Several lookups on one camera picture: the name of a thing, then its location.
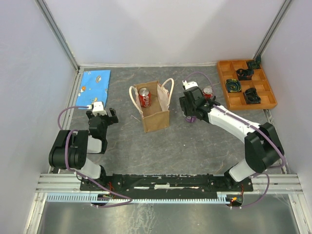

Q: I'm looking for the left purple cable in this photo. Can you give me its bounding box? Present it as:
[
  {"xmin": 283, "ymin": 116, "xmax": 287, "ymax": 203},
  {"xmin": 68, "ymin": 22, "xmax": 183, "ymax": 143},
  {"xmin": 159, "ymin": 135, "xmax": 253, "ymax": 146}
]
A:
[{"xmin": 57, "ymin": 105, "xmax": 134, "ymax": 209}]

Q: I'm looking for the aluminium frame rail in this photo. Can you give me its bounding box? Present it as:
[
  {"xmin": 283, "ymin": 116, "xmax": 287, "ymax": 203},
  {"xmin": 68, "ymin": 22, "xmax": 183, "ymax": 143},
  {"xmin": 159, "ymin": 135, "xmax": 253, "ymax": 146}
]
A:
[{"xmin": 36, "ymin": 174, "xmax": 303, "ymax": 195}]

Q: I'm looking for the red soda can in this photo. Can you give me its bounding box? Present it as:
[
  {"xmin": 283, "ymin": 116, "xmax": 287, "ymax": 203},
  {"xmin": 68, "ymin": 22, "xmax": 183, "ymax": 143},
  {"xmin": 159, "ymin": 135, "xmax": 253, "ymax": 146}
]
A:
[{"xmin": 138, "ymin": 87, "xmax": 151, "ymax": 108}]

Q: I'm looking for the rolled black sock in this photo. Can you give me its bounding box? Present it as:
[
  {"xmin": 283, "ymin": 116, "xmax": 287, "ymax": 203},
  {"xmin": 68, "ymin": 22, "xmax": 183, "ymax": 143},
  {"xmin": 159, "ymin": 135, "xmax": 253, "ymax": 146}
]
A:
[
  {"xmin": 236, "ymin": 69, "xmax": 254, "ymax": 81},
  {"xmin": 243, "ymin": 88, "xmax": 261, "ymax": 104}
]

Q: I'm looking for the purple soda can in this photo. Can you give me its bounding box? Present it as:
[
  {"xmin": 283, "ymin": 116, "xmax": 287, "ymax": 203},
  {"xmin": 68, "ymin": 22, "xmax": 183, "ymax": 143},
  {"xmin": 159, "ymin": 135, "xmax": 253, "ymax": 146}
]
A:
[{"xmin": 185, "ymin": 116, "xmax": 196, "ymax": 123}]

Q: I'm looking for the rolled black sock upper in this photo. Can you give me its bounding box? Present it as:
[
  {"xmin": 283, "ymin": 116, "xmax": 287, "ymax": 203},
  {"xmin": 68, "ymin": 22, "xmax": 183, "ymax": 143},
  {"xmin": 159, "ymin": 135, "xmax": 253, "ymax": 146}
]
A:
[{"xmin": 236, "ymin": 69, "xmax": 254, "ymax": 81}]

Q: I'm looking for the left corner aluminium post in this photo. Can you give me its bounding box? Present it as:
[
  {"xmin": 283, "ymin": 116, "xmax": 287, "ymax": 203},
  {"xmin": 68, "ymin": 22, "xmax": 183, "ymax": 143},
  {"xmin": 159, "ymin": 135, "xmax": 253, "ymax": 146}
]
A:
[{"xmin": 35, "ymin": 0, "xmax": 79, "ymax": 71}]

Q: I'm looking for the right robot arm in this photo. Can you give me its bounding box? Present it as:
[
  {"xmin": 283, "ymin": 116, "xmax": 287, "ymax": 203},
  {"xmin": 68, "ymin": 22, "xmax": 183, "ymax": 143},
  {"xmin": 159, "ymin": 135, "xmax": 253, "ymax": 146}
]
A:
[{"xmin": 179, "ymin": 82, "xmax": 286, "ymax": 191}]

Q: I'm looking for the brown paper bag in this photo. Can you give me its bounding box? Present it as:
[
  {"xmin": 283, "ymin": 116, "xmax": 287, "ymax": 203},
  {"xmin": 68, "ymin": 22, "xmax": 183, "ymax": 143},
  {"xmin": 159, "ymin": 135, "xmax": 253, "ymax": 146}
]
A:
[{"xmin": 129, "ymin": 78, "xmax": 175, "ymax": 133}]

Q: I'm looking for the rolled sock corner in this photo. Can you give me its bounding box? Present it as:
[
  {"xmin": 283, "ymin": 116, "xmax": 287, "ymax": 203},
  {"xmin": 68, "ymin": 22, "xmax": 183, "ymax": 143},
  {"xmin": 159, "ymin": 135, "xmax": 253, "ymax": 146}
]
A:
[{"xmin": 246, "ymin": 55, "xmax": 261, "ymax": 70}]

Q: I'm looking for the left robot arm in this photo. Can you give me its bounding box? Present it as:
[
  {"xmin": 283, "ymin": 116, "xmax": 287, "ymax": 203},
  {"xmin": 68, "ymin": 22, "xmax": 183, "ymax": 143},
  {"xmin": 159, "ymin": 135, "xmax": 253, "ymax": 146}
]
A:
[{"xmin": 49, "ymin": 108, "xmax": 118, "ymax": 190}]

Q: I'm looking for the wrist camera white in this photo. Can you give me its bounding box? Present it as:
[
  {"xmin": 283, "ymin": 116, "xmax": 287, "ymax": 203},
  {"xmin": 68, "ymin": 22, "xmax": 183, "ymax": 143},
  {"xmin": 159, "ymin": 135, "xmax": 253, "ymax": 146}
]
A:
[
  {"xmin": 87, "ymin": 101, "xmax": 107, "ymax": 116},
  {"xmin": 182, "ymin": 80, "xmax": 198, "ymax": 90}
]

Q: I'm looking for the blue patterned cloth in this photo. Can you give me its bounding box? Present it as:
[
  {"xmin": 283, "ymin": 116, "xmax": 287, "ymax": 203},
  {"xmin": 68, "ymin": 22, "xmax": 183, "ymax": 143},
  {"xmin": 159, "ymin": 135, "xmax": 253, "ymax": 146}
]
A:
[{"xmin": 76, "ymin": 70, "xmax": 111, "ymax": 106}]

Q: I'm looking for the orange compartment tray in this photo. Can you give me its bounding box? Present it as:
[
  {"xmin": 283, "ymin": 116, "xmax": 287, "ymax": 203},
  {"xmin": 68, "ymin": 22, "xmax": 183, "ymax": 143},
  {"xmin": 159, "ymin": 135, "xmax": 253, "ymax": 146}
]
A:
[{"xmin": 217, "ymin": 59, "xmax": 277, "ymax": 111}]

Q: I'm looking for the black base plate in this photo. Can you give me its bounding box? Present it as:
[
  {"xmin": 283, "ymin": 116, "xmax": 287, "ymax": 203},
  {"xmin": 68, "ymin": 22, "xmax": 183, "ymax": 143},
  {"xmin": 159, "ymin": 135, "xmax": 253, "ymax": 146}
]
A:
[{"xmin": 80, "ymin": 174, "xmax": 254, "ymax": 200}]

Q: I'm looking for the rolled green blue sock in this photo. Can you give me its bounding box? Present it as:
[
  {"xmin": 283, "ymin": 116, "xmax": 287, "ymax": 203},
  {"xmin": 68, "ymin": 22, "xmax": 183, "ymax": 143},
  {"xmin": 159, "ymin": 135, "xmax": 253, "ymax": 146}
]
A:
[{"xmin": 225, "ymin": 79, "xmax": 242, "ymax": 93}]

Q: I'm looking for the right corner aluminium post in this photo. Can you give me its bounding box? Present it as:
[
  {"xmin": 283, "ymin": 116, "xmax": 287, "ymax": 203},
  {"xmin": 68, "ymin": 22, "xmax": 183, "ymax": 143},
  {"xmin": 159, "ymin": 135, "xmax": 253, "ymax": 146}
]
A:
[{"xmin": 253, "ymin": 0, "xmax": 293, "ymax": 58}]

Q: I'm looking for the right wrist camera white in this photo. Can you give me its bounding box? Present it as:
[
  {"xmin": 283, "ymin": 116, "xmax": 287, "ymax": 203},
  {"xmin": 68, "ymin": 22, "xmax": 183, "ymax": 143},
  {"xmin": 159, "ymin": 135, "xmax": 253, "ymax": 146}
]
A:
[{"xmin": 182, "ymin": 80, "xmax": 198, "ymax": 90}]

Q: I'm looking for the silver soda can front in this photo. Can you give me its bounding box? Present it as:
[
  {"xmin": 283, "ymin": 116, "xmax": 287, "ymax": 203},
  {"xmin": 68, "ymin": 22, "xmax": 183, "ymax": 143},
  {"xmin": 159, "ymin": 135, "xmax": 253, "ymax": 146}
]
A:
[{"xmin": 202, "ymin": 86, "xmax": 214, "ymax": 100}]

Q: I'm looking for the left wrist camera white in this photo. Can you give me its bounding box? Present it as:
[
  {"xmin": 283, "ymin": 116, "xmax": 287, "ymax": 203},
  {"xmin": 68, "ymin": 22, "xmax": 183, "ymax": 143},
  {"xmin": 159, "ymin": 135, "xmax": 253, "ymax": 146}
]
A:
[{"xmin": 87, "ymin": 101, "xmax": 107, "ymax": 116}]

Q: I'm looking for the rolled black sock lower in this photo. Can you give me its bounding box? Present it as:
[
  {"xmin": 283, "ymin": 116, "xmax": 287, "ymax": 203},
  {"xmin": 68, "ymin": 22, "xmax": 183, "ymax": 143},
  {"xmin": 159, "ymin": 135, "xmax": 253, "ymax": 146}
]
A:
[{"xmin": 243, "ymin": 88, "xmax": 261, "ymax": 104}]

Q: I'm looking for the corner aluminium post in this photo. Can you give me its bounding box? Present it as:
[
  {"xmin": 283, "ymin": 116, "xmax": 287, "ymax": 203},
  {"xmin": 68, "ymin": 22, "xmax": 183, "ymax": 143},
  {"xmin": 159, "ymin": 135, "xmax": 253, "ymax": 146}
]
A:
[
  {"xmin": 35, "ymin": 0, "xmax": 79, "ymax": 71},
  {"xmin": 253, "ymin": 0, "xmax": 293, "ymax": 58}
]

